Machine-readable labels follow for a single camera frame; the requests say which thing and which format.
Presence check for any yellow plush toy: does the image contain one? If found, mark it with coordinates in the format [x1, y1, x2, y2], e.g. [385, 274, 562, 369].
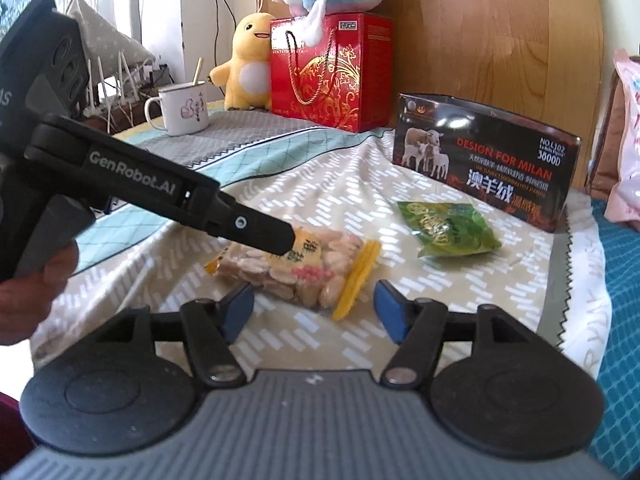
[209, 12, 277, 112]

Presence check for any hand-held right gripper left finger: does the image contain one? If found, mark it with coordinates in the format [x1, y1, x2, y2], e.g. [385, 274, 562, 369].
[90, 281, 247, 387]

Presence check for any person's left hand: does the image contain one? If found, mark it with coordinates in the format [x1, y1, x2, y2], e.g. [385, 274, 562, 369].
[0, 241, 79, 347]

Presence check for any clear yellow peanut packet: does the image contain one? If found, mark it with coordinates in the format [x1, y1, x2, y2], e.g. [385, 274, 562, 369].
[205, 227, 382, 322]

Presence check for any white router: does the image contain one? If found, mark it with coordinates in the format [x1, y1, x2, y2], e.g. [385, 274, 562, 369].
[85, 55, 151, 127]

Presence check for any wooden headboard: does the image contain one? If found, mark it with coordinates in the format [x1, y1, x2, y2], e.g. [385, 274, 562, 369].
[252, 0, 608, 191]

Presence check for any black cable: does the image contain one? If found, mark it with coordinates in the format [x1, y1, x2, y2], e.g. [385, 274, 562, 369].
[212, 0, 238, 68]

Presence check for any dark green snack packet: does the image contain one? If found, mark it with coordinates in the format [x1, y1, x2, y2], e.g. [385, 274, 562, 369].
[397, 200, 502, 260]

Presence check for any grey patterned cushion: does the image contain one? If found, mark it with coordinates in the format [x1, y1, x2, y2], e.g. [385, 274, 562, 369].
[65, 0, 157, 78]

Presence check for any blue mesh mat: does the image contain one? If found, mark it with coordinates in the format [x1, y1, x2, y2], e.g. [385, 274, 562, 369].
[590, 197, 640, 471]

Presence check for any white enamel mug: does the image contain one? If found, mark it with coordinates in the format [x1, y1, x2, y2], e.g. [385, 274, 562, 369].
[145, 84, 210, 137]

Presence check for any patterned tablecloth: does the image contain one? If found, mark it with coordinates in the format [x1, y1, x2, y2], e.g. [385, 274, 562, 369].
[30, 105, 613, 381]

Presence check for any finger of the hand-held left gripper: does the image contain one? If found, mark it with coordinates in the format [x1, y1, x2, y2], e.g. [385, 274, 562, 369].
[200, 186, 297, 256]

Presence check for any pink snack bag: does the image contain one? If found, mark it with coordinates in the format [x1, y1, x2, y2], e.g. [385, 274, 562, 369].
[604, 49, 640, 233]

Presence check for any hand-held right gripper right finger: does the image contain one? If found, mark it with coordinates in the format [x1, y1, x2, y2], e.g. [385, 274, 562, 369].
[374, 280, 532, 387]

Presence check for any red gift box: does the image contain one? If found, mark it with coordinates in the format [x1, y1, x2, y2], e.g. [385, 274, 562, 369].
[270, 11, 394, 134]

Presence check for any black sheep print box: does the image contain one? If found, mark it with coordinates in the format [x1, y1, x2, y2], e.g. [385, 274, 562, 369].
[391, 92, 583, 233]

